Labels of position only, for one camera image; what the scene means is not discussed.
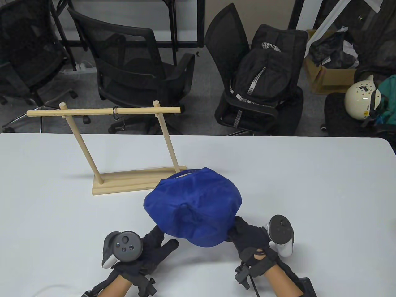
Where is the grey and white controller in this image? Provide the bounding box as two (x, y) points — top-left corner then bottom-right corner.
(265, 215), (295, 257)
(102, 231), (144, 269)

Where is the person's right forearm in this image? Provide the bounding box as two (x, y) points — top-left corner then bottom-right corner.
(262, 262), (304, 297)

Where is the blue baseball cap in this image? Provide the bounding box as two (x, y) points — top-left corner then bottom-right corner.
(144, 167), (242, 248)

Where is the black plastic bag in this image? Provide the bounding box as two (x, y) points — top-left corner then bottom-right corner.
(309, 30), (360, 70)

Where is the black flat device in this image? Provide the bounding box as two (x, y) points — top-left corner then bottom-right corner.
(296, 277), (318, 297)

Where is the black backpack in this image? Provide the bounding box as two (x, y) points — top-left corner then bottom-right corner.
(230, 24), (309, 109)

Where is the wooden hanging rack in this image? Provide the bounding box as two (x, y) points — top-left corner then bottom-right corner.
(27, 100), (188, 196)

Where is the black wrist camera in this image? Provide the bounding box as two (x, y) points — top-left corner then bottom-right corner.
(136, 273), (157, 297)
(234, 262), (258, 290)

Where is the white power strip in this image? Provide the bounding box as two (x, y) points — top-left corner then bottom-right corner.
(63, 61), (96, 73)

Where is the grey and white left controller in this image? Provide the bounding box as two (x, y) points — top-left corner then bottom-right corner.
(102, 231), (144, 269)

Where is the grey and white right controller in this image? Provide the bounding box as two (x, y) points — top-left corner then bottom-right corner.
(265, 215), (295, 257)

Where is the person's left forearm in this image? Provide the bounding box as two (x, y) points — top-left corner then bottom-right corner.
(92, 272), (140, 297)

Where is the person's right hand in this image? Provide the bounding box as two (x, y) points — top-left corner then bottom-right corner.
(228, 216), (276, 273)

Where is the white bar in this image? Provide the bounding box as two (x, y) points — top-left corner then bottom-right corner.
(304, 0), (381, 58)

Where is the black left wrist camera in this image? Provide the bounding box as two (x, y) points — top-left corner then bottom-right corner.
(136, 273), (157, 297)

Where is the cream white helmet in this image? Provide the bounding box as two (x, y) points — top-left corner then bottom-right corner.
(345, 75), (381, 120)

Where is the person's left hand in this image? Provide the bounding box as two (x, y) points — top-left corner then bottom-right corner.
(118, 226), (179, 277)

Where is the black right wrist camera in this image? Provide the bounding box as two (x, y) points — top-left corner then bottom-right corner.
(234, 262), (258, 290)

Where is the cardboard box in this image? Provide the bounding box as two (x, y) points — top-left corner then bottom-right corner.
(303, 29), (359, 94)

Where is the teal bag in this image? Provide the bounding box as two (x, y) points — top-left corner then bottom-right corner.
(373, 75), (396, 126)

